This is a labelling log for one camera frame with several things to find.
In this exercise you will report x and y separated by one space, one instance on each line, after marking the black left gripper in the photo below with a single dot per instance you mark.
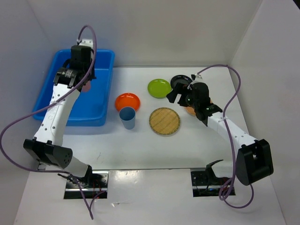
92 75

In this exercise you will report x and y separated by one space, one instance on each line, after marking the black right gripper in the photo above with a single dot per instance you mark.
178 89

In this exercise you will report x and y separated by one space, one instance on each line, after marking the pink plastic cup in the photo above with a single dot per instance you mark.
86 87

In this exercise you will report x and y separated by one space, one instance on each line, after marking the green-rimmed bamboo tray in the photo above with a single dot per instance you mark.
164 121

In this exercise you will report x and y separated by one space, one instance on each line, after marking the blue plastic cup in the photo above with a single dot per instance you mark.
127 117

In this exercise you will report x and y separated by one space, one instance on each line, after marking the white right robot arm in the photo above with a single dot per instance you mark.
252 159

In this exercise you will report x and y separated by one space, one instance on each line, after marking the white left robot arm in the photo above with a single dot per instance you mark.
46 145

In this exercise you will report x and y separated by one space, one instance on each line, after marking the blue plastic bin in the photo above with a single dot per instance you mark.
90 109

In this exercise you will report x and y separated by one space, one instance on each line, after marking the black plastic plate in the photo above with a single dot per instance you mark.
180 79

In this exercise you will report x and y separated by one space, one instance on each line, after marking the green plastic plate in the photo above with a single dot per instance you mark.
159 88

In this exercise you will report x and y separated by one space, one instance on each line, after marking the tan woven wicker tray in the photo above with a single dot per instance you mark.
191 112

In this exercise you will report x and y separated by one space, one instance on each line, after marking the orange plastic plate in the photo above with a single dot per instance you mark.
127 100

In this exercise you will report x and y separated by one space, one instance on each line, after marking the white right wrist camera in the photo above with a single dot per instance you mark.
196 78

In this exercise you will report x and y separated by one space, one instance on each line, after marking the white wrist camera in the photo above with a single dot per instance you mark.
85 42
196 78

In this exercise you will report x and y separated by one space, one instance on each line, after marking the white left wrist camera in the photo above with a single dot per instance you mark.
85 42

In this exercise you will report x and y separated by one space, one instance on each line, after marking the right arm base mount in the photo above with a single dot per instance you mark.
202 186

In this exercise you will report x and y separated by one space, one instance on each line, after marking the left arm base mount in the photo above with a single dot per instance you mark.
97 188

